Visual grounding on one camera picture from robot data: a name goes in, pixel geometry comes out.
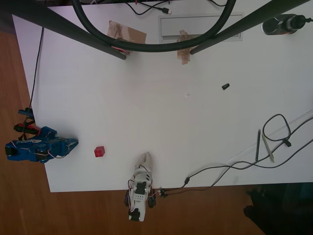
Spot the black USB cable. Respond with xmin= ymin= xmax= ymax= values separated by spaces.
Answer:
xmin=119 ymin=0 xmax=172 ymax=16

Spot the small red cube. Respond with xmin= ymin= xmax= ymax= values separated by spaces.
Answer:
xmin=93 ymin=145 xmax=106 ymax=158

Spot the narrow brown tape piece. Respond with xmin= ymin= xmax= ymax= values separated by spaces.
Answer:
xmin=176 ymin=29 xmax=197 ymax=65

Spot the black cable with ferrite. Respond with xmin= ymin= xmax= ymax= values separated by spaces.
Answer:
xmin=182 ymin=113 xmax=313 ymax=190

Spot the thin black power cable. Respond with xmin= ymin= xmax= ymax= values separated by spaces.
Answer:
xmin=28 ymin=26 xmax=45 ymax=110

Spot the black red table clamp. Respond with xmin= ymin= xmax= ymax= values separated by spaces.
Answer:
xmin=13 ymin=108 xmax=40 ymax=136

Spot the black tripod leg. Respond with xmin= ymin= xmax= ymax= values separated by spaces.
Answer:
xmin=189 ymin=0 xmax=313 ymax=55
xmin=0 ymin=0 xmax=127 ymax=61

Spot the grey desk cable hatch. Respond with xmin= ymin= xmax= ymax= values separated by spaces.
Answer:
xmin=158 ymin=15 xmax=244 ymax=45

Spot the black cylindrical device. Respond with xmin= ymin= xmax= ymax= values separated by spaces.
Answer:
xmin=261 ymin=14 xmax=313 ymax=36

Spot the black clamp red knob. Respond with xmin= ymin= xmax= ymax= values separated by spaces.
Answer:
xmin=147 ymin=188 xmax=157 ymax=209

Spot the black pen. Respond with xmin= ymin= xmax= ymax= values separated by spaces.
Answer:
xmin=255 ymin=129 xmax=261 ymax=162

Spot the clear plastic ruler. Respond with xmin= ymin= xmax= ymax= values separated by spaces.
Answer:
xmin=228 ymin=110 xmax=313 ymax=164

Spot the grey-green pen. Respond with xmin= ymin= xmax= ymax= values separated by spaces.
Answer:
xmin=261 ymin=133 xmax=275 ymax=163

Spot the wide brown tape piece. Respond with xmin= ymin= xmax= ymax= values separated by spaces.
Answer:
xmin=107 ymin=20 xmax=148 ymax=45

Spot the thick black hoop hose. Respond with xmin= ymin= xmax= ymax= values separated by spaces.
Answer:
xmin=70 ymin=0 xmax=237 ymax=53

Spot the black office chair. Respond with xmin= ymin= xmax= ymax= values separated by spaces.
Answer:
xmin=243 ymin=182 xmax=313 ymax=235

